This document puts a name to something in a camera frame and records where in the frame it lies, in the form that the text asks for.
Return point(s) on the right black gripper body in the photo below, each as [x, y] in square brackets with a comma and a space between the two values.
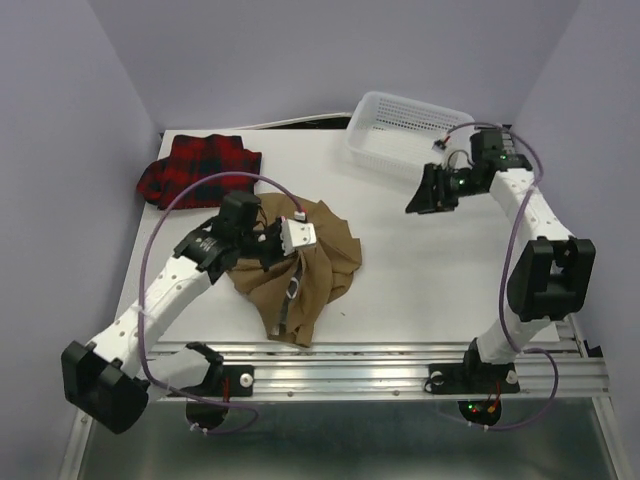
[455, 183]

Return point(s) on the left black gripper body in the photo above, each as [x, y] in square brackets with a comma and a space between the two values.
[265, 244]

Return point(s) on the tan brown skirt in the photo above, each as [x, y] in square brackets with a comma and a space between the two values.
[292, 294]

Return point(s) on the white plastic basket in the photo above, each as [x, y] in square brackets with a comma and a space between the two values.
[394, 135]

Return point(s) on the red black plaid skirt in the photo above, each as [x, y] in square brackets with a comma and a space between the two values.
[196, 173]

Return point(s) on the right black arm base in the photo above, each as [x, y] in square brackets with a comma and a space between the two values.
[481, 390]

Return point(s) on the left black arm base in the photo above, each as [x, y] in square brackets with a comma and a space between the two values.
[224, 383]

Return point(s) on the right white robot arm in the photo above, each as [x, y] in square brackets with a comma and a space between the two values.
[546, 272]

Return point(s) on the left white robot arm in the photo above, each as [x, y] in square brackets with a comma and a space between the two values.
[110, 378]

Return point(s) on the white board strip behind table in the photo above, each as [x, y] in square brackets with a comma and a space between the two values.
[326, 121]

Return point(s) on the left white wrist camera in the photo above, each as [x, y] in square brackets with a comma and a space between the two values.
[296, 235]

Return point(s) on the aluminium frame rails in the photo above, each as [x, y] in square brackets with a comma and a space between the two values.
[428, 285]

